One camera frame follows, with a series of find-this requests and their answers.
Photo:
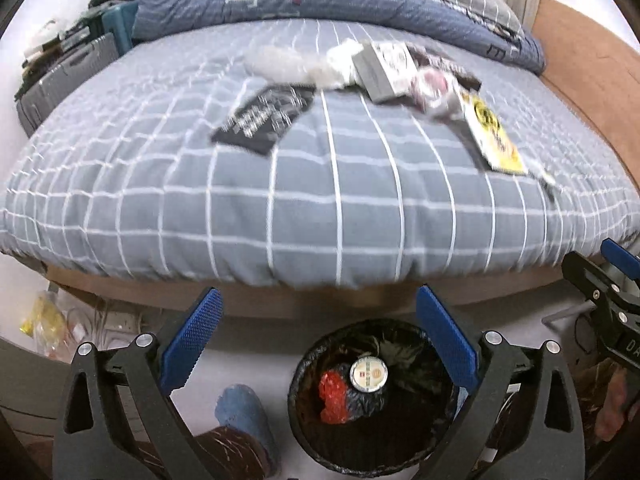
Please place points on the round foil cup lid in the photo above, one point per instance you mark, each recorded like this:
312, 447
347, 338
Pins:
369, 374

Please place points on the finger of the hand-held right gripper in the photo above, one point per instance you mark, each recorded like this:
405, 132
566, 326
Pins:
582, 275
622, 259

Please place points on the red plastic wrapper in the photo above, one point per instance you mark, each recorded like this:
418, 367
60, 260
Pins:
332, 400

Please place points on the yellow plastic bag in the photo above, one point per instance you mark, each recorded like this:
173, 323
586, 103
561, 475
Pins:
42, 320

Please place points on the small clear wrapper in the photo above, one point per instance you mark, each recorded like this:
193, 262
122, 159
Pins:
545, 177

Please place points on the pink and white wrapper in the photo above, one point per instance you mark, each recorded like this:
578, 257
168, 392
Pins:
432, 87

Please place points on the black trash bin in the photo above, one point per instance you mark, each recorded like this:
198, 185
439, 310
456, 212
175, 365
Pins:
380, 450

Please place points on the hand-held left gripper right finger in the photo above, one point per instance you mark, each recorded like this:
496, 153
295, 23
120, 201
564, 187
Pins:
445, 340

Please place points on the brown cookie box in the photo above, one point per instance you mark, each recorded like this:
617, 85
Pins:
425, 54

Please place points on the dark clutter pile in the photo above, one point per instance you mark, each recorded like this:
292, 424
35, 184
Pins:
75, 35

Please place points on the person's right leg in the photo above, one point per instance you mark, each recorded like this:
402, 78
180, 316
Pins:
597, 375

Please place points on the wooden headboard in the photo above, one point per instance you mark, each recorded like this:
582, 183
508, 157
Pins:
600, 60

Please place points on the person's right hand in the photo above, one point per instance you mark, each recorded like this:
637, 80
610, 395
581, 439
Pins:
616, 405

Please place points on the blue striped duvet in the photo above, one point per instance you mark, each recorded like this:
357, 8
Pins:
350, 0

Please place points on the white crumpled tissue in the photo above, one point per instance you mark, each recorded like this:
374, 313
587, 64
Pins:
340, 62

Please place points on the grey hard suitcase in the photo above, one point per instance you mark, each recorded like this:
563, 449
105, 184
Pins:
65, 85

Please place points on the white earphone box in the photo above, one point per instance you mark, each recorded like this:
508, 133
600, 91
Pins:
387, 67

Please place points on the teal plastic crate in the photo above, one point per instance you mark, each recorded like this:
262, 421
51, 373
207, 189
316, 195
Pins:
120, 25

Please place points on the grey checked bed mattress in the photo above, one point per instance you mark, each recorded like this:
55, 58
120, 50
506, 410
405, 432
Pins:
350, 200

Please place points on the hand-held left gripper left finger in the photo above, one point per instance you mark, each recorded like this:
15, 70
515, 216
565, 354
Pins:
195, 340

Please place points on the clear plastic bag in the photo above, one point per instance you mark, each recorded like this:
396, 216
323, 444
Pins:
282, 62

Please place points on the yellow printed packet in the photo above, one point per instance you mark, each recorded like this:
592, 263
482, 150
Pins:
492, 130

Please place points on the black printed packet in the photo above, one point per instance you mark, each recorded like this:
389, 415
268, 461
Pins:
260, 117

